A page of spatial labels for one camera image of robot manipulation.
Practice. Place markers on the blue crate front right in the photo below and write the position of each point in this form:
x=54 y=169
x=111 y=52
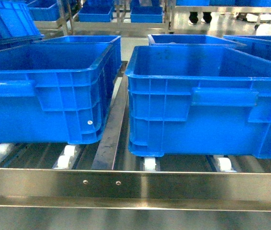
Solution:
x=198 y=100

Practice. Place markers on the blue crate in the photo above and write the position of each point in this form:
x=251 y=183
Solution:
x=16 y=25
x=54 y=93
x=198 y=100
x=191 y=40
x=257 y=45
x=113 y=41

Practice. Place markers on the blue crate behind left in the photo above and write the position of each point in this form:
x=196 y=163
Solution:
x=113 y=41

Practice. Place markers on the blue crate behind right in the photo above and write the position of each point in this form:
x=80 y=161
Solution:
x=191 y=40

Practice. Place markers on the blue crate front left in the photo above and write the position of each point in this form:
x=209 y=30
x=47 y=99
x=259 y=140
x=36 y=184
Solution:
x=54 y=93

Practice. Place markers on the blue background bin right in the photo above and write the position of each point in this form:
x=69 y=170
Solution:
x=147 y=14

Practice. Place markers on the blue background bin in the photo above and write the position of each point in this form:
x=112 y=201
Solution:
x=147 y=14
x=96 y=14

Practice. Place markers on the blue background bin left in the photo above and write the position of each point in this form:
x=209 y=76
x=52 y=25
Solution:
x=96 y=14

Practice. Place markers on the blue crate far right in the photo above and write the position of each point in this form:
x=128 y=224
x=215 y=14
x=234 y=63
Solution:
x=257 y=45

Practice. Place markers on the blue crate far left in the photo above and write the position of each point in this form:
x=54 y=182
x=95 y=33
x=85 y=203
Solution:
x=16 y=25

